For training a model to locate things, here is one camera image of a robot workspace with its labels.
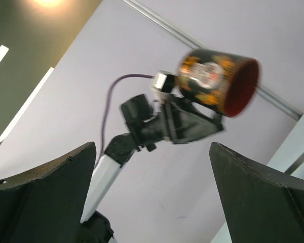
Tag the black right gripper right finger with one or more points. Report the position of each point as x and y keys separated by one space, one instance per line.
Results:
x=260 y=204

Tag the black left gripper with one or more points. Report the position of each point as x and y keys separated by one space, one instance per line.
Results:
x=176 y=121

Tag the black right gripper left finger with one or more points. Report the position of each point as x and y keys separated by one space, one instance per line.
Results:
x=45 y=203

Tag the dark mug red interior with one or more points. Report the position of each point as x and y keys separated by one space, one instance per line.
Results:
x=223 y=82

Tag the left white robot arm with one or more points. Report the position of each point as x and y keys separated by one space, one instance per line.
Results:
x=111 y=162

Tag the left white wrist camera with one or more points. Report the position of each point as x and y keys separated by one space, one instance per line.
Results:
x=162 y=84

